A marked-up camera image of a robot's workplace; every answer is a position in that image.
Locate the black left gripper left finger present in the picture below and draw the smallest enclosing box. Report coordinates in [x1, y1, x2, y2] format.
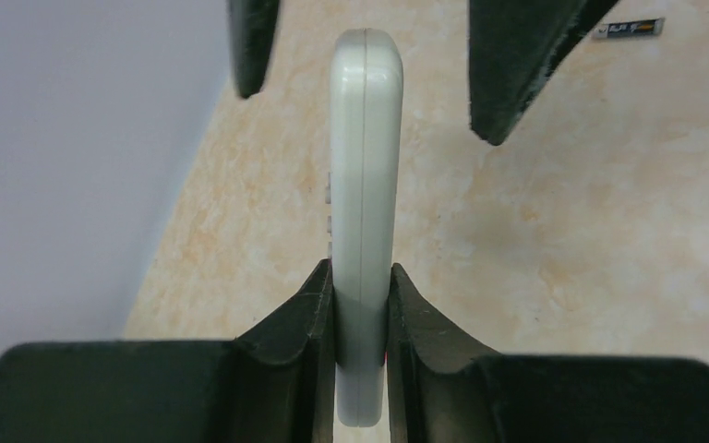
[0, 259, 335, 442]

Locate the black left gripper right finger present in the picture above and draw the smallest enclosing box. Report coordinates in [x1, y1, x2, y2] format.
[387, 265, 709, 442]

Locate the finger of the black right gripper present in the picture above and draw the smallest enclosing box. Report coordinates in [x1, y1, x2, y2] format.
[468, 0, 617, 146]
[227, 0, 281, 100]

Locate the white remote control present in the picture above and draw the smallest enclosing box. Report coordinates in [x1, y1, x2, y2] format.
[328, 29, 403, 427]

